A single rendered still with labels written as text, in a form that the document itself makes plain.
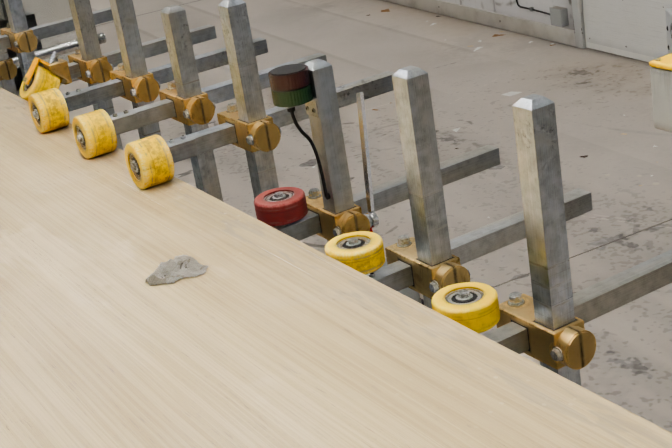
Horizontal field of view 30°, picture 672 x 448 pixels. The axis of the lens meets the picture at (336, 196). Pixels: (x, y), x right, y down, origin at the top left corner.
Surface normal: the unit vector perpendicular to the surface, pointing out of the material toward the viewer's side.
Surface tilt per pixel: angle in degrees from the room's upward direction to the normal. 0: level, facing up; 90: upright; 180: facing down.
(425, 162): 90
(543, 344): 90
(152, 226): 0
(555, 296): 90
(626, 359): 0
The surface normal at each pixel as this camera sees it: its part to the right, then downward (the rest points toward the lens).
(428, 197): 0.52, 0.22
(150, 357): -0.15, -0.92
